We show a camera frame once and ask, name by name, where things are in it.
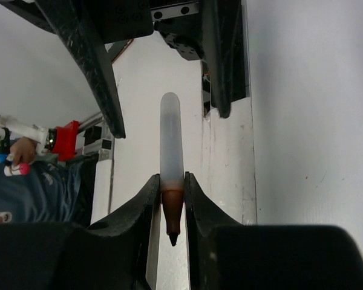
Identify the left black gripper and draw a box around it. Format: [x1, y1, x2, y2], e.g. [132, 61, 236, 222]
[36, 0, 247, 138]

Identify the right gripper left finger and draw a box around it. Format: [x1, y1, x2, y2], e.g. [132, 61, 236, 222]
[0, 175, 160, 289]

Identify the teleoperation leader handle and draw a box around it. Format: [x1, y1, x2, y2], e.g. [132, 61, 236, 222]
[0, 113, 79, 178]

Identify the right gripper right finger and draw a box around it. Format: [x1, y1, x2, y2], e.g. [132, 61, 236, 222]
[184, 173, 363, 289]

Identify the orange tip marker pen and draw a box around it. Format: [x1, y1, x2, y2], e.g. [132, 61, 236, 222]
[160, 92, 185, 246]

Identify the operator hand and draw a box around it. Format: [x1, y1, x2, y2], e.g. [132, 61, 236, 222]
[10, 137, 37, 166]

